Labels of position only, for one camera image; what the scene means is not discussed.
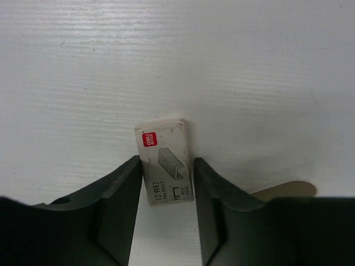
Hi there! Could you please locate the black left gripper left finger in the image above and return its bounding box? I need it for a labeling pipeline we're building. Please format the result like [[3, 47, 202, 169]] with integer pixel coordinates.
[[1, 156, 142, 265]]

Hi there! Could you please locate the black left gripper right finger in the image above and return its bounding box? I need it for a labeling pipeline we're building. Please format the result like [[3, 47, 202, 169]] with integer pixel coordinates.
[[194, 157, 354, 265]]

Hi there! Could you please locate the white eraser with red print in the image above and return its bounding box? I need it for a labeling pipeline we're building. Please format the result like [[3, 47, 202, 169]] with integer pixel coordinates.
[[134, 119, 194, 206]]

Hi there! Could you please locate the small white eraser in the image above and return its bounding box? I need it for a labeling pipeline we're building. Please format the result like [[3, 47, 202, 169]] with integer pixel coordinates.
[[251, 180, 317, 202]]

